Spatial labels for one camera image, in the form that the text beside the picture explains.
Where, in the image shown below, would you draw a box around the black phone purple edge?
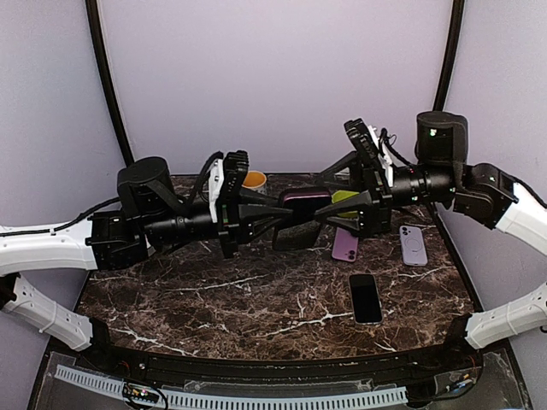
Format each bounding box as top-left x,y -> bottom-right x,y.
279,186 -> 332,222

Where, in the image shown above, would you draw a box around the clear magsafe phone case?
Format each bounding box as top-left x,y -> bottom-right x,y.
348,272 -> 384,326

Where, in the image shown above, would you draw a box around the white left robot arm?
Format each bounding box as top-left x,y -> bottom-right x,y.
1,150 -> 292,372

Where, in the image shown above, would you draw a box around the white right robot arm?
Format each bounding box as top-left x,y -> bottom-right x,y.
314,111 -> 546,254

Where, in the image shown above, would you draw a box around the pink phone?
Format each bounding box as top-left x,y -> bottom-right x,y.
332,228 -> 359,263

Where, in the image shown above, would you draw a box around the lilac phone case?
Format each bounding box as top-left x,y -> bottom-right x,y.
399,225 -> 428,267

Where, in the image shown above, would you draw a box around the green bowl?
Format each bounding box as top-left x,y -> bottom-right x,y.
331,190 -> 358,219

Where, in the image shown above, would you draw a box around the white mug orange inside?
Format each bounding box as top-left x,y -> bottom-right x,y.
243,171 -> 268,194

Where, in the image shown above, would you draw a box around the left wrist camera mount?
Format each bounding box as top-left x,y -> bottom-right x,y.
208,149 -> 249,222

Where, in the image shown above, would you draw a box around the black front table rail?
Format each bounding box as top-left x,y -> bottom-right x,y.
50,339 -> 508,386

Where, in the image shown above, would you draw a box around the black left frame post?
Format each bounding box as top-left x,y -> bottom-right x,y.
85,0 -> 134,166

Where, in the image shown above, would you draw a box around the black frame post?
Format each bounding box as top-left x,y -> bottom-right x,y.
85,0 -> 134,166
432,0 -> 465,111

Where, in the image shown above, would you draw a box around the black right frame post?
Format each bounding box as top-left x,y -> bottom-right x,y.
432,0 -> 465,111

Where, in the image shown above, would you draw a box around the white slotted cable duct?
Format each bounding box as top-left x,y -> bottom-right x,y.
54,365 -> 409,410

